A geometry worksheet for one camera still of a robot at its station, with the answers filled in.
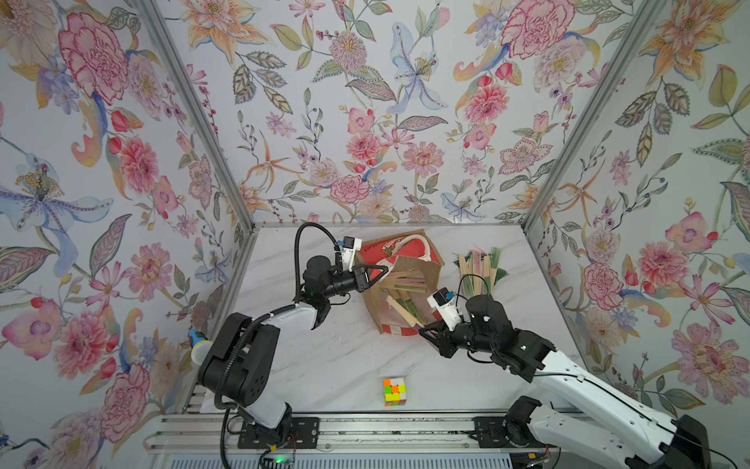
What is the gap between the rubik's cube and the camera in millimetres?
767

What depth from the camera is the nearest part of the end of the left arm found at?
0.74 meters

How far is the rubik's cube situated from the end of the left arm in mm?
272
